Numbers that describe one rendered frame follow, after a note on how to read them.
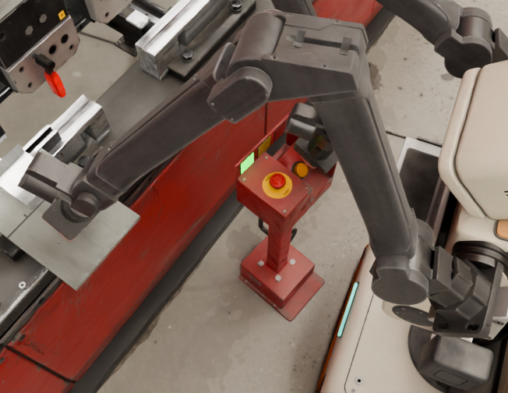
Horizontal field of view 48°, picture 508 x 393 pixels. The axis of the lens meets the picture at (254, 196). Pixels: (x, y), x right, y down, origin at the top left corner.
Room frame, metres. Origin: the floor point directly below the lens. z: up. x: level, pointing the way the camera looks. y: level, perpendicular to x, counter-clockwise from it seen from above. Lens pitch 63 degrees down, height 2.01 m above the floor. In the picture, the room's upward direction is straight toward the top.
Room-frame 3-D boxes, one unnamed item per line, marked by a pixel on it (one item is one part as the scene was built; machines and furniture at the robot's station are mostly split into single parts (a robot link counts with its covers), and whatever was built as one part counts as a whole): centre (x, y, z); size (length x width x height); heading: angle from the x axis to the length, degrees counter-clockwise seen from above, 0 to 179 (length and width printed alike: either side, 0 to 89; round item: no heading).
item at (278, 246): (0.69, -0.08, 0.39); 0.05 x 0.05 x 0.54; 49
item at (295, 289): (0.67, -0.10, 0.06); 0.25 x 0.20 x 0.12; 49
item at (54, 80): (0.64, 0.36, 1.20); 0.04 x 0.02 x 0.10; 55
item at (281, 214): (0.69, -0.08, 0.75); 0.20 x 0.16 x 0.18; 139
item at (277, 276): (0.69, -0.08, 0.13); 0.10 x 0.10 x 0.01; 49
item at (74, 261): (0.46, 0.38, 1.00); 0.26 x 0.18 x 0.01; 55
